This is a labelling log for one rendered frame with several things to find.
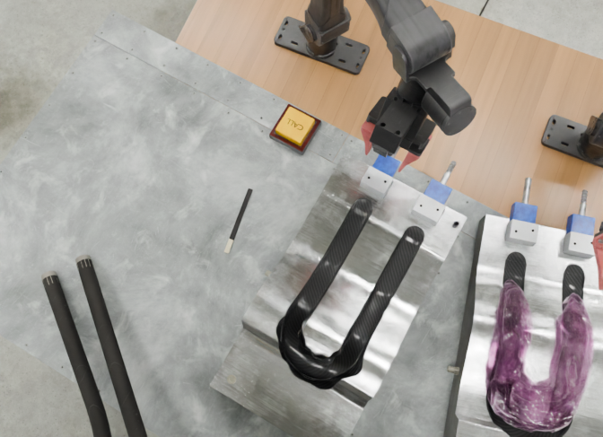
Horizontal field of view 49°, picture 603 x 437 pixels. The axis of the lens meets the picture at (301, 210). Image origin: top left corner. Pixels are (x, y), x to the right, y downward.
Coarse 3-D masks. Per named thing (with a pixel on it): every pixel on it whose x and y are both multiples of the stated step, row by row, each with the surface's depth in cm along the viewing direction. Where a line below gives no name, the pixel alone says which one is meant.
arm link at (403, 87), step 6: (402, 84) 100; (408, 84) 99; (414, 84) 98; (402, 90) 100; (408, 90) 99; (414, 90) 99; (420, 90) 99; (402, 96) 101; (408, 96) 100; (414, 96) 100; (420, 96) 99; (408, 102) 102; (414, 102) 100; (420, 102) 100
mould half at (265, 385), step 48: (336, 192) 124; (384, 240) 122; (432, 240) 121; (288, 288) 117; (336, 288) 119; (240, 336) 121; (336, 336) 113; (384, 336) 115; (240, 384) 119; (288, 384) 118; (336, 384) 118; (288, 432) 116; (336, 432) 116
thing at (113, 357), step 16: (80, 256) 129; (80, 272) 128; (96, 288) 126; (96, 304) 124; (96, 320) 122; (112, 336) 121; (112, 352) 119; (112, 368) 118; (128, 384) 117; (128, 400) 115; (128, 416) 113; (128, 432) 112; (144, 432) 113
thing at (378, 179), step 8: (376, 160) 124; (384, 160) 124; (392, 160) 124; (368, 168) 122; (376, 168) 124; (384, 168) 124; (392, 168) 124; (368, 176) 122; (376, 176) 122; (384, 176) 122; (392, 176) 123; (360, 184) 124; (368, 184) 122; (376, 184) 122; (384, 184) 122; (376, 192) 123; (384, 192) 121
